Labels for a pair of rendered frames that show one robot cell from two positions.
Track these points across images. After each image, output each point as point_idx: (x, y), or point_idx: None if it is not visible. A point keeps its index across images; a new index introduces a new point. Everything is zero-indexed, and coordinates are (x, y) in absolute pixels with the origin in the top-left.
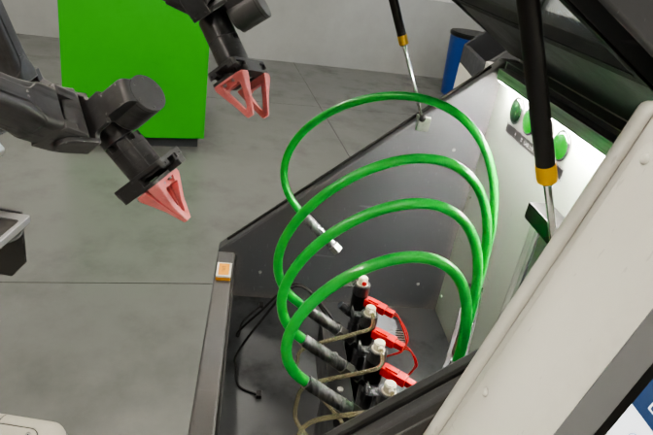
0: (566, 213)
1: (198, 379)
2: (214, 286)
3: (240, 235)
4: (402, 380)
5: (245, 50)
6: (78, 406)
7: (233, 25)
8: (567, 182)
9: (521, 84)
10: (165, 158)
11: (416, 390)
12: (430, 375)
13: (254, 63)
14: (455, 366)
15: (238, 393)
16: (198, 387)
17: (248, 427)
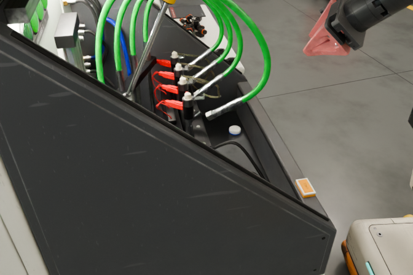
0: (55, 26)
1: (269, 118)
2: (302, 175)
3: (313, 209)
4: (165, 71)
5: (355, 1)
6: None
7: None
8: (48, 11)
9: None
10: (322, 9)
11: (170, 17)
12: (165, 16)
13: (336, 7)
14: (157, 9)
15: (253, 170)
16: (266, 114)
17: (239, 154)
